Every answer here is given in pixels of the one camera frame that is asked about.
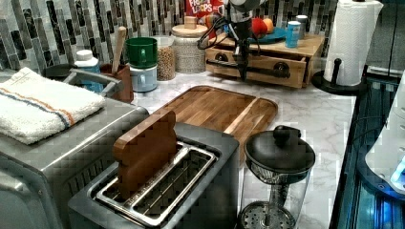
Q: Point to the wooden toast slice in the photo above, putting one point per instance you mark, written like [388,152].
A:
[143,150]

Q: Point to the red plush ball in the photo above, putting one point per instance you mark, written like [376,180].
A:
[259,27]

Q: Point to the silver two-slot toaster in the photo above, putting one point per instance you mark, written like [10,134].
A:
[198,189]

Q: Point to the blue round plate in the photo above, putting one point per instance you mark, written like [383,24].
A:
[278,35]

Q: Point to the wooden drawer with black handle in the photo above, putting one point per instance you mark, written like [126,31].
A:
[267,67]

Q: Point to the orange plush fruit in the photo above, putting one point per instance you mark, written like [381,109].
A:
[269,25]

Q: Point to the wooden drawer cabinet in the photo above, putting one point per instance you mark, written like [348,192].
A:
[310,47]

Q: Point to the brown utensil holder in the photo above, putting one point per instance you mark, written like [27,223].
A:
[123,74]

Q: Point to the wooden cutting board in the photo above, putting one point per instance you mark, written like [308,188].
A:
[204,112]

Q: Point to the red Froot Loops box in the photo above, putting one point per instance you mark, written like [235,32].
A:
[202,12]

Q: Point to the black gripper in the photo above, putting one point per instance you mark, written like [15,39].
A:
[240,14]

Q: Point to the blue salt canister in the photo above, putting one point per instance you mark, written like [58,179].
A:
[292,34]

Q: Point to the white striped towel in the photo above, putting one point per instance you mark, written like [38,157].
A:
[33,107]

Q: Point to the glass French press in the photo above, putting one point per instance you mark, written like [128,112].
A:
[276,176]

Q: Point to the black paper towel holder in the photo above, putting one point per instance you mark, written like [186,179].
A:
[332,87]

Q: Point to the paper towel roll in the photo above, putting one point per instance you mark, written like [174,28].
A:
[350,39]

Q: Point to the jar with wooden lid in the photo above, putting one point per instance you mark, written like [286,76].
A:
[189,58]

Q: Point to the grey canister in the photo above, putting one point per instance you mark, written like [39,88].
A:
[302,19]

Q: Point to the plastic jar with nuts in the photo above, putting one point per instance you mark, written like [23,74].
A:
[166,58]

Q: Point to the silver toaster oven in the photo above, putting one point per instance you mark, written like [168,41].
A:
[38,180]

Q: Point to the blue bottle white cap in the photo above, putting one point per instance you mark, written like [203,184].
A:
[87,62]

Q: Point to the green mug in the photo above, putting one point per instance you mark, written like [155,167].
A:
[142,52]

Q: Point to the light blue mug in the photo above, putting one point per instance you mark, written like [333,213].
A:
[144,80]

